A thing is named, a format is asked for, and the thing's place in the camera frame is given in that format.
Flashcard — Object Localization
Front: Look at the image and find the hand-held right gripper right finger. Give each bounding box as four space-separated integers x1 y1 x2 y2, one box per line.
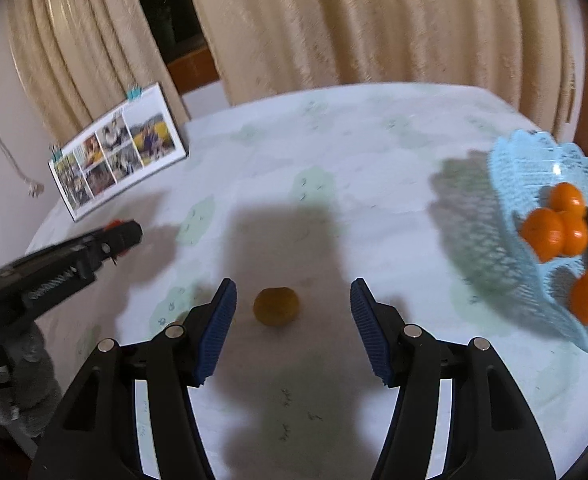
350 277 557 480

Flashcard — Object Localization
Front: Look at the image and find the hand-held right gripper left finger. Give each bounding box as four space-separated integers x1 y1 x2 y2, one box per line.
28 277 238 480

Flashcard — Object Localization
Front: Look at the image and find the light blue lace basket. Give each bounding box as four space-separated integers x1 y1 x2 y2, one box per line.
488 129 588 361

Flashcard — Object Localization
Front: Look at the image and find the beige curtain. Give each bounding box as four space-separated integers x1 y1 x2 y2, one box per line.
179 0 582 122
6 0 191 146

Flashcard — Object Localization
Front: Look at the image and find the tan longan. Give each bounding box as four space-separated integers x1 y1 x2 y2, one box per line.
253 286 301 327

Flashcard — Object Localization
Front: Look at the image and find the orange mandarin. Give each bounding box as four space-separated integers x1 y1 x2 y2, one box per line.
548 182 587 213
520 208 566 263

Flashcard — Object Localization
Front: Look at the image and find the white power plug cable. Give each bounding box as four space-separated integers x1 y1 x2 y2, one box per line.
0 45 46 199

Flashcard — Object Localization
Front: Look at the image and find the person's left forearm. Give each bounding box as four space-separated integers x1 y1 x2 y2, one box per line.
0 317 62 461

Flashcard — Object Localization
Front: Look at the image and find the photo collage board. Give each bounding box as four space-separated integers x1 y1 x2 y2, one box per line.
48 83 189 222

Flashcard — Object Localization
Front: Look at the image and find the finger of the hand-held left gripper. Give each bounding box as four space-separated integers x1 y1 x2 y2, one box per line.
94 219 144 267

